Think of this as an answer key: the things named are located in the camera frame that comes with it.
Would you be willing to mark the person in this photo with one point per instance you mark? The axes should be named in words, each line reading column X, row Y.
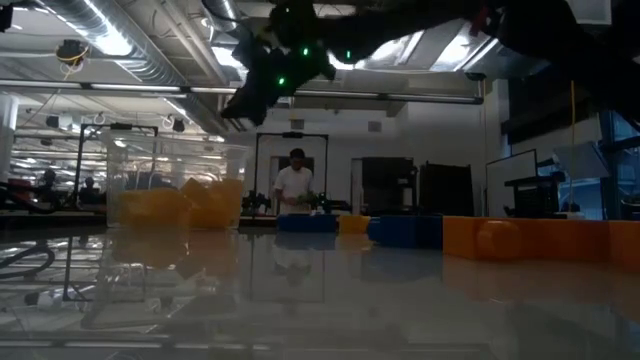
column 90, row 189
column 294, row 185
column 48, row 179

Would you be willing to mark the background black robot arm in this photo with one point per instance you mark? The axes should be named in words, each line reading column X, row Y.
column 325, row 202
column 255, row 202

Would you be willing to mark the round metal air duct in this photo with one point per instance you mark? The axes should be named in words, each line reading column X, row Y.
column 220, row 12

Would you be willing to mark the black cabinet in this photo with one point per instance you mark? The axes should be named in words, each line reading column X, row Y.
column 447, row 190

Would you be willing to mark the ceiling light panel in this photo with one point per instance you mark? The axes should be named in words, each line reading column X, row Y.
column 227, row 57
column 345, row 64

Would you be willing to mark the black gantry frame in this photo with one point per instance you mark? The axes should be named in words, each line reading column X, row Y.
column 292, row 135
column 120, row 127

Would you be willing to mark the white angled panel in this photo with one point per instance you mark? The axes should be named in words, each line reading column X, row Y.
column 582, row 162

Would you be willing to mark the long metal ceiling pipe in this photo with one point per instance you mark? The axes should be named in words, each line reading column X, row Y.
column 125, row 87

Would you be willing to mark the white column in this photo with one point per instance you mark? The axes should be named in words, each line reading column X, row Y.
column 7, row 135

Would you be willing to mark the black computer monitor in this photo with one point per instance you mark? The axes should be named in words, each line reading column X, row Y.
column 387, row 172

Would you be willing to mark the blue plastic building block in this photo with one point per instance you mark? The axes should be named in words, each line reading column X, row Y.
column 395, row 231
column 324, row 223
column 295, row 223
column 431, row 231

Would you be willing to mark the white ceiling box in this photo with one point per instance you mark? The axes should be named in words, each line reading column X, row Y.
column 590, row 12

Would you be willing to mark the clear plastic bin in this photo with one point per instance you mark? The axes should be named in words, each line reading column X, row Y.
column 150, row 160

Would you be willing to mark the large ribbed air duct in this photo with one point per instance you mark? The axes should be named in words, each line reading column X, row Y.
column 100, row 30

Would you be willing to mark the yellow black ceiling reel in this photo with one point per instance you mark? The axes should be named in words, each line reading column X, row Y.
column 71, row 52

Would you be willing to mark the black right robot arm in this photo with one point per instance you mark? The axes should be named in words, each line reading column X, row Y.
column 550, row 40

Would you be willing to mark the black desk shelf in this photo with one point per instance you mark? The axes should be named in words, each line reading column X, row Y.
column 535, row 182

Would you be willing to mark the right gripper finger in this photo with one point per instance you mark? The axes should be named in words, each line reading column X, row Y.
column 262, row 115
column 242, row 109

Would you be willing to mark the whiteboard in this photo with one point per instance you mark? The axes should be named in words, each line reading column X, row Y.
column 510, row 175

